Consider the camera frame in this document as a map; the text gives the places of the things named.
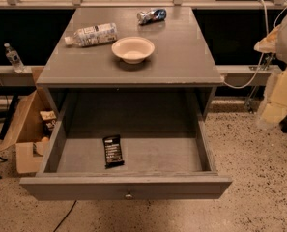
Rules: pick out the lying clear plastic bottle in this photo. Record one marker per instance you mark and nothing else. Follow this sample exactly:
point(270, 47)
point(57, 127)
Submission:
point(93, 35)

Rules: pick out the grey cabinet with counter top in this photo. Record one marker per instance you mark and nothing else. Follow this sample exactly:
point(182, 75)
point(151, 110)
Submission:
point(170, 53)

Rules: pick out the grey open top drawer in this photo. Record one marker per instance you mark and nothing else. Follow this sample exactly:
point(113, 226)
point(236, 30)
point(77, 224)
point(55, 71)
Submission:
point(163, 141)

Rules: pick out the open cardboard box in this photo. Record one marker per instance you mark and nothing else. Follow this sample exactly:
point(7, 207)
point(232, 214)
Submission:
point(26, 132)

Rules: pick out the standing small water bottle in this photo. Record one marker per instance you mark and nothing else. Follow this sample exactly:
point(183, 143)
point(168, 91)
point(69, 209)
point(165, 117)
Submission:
point(14, 58)

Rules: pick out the black rxbar chocolate wrapper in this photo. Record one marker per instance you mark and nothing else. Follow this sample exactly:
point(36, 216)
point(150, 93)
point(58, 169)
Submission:
point(113, 151)

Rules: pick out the small metal drawer knob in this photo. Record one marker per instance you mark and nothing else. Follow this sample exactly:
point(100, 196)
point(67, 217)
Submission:
point(128, 195)

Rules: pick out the crushed silver blue can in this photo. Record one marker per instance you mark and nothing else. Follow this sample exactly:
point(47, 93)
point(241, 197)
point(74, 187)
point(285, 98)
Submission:
point(154, 15)

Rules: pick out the cream foam-padded gripper finger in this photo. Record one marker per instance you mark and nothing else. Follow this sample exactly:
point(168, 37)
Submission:
point(273, 108)

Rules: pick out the snack packet in box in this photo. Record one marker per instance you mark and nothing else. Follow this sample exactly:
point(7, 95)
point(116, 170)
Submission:
point(49, 119)

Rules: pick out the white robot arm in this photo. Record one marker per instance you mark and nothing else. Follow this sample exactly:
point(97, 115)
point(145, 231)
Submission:
point(273, 108)

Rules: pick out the white bowl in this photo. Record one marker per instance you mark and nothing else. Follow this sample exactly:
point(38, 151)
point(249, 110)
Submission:
point(133, 50)

